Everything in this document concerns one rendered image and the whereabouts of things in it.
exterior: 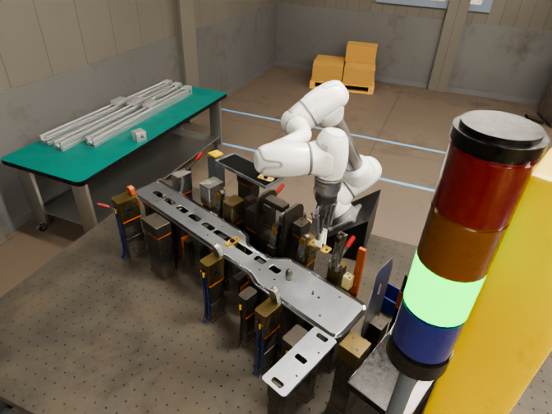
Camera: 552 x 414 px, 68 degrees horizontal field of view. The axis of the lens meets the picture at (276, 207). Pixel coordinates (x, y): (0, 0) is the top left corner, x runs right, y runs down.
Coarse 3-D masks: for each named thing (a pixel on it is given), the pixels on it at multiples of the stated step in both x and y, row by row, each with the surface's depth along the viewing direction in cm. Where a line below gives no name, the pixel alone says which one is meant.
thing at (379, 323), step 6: (378, 318) 144; (372, 324) 141; (378, 324) 141; (384, 324) 141; (372, 330) 142; (378, 330) 140; (384, 330) 143; (372, 336) 144; (378, 336) 142; (372, 342) 146; (378, 342) 143; (372, 348) 147
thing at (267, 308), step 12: (264, 312) 148; (276, 312) 151; (264, 324) 149; (276, 324) 156; (264, 336) 153; (276, 336) 161; (264, 348) 158; (276, 348) 165; (264, 360) 161; (276, 360) 170; (252, 372) 166; (264, 372) 166
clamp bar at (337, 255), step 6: (342, 234) 162; (336, 240) 160; (342, 240) 162; (336, 246) 165; (342, 246) 162; (336, 252) 166; (342, 252) 164; (336, 258) 167; (330, 264) 168; (336, 264) 166
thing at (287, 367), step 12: (312, 336) 146; (324, 336) 146; (300, 348) 142; (312, 348) 142; (324, 348) 142; (288, 360) 138; (312, 360) 138; (276, 372) 134; (288, 372) 134; (300, 372) 134; (288, 384) 130
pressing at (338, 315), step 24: (144, 192) 220; (168, 192) 221; (168, 216) 203; (216, 216) 204; (216, 240) 189; (240, 264) 176; (264, 264) 176; (288, 264) 177; (264, 288) 165; (288, 288) 165; (312, 288) 165; (336, 288) 166; (312, 312) 155; (336, 312) 156; (360, 312) 156; (336, 336) 147
